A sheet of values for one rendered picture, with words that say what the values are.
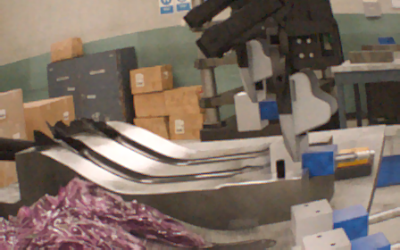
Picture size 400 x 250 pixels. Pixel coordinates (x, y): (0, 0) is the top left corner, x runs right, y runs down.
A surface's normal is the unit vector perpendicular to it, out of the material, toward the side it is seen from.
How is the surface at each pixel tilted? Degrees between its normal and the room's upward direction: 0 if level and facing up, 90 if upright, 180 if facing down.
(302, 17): 90
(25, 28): 90
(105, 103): 90
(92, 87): 90
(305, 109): 79
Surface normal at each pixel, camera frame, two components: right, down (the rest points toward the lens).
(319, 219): -0.04, 0.11
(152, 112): -0.44, -0.01
